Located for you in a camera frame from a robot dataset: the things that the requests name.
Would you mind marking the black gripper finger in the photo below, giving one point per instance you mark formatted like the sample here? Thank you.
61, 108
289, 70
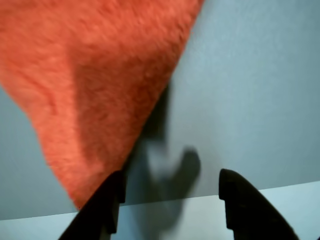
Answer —
255, 217
100, 212

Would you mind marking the orange terry towel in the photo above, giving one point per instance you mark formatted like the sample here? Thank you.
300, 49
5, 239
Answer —
87, 75

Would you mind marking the grey plastic mat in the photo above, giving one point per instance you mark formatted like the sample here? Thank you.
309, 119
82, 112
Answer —
250, 100

